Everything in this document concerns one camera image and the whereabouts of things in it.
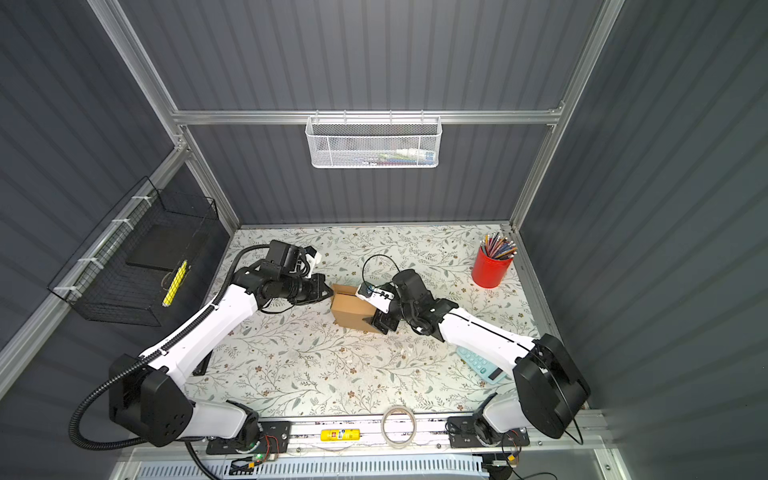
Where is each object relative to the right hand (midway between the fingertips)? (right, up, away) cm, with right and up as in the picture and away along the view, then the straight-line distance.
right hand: (375, 305), depth 82 cm
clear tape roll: (+3, -30, -10) cm, 32 cm away
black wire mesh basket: (-60, +10, -11) cm, 62 cm away
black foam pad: (-54, +17, -5) cm, 57 cm away
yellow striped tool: (-47, +7, -12) cm, 49 cm away
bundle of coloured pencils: (+39, +17, +14) cm, 45 cm away
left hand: (-11, +4, -2) cm, 12 cm away
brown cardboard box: (-6, -1, -1) cm, 7 cm away
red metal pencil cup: (+38, +8, +20) cm, 44 cm away
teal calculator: (+31, -18, 0) cm, 36 cm away
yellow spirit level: (-8, -30, -10) cm, 33 cm away
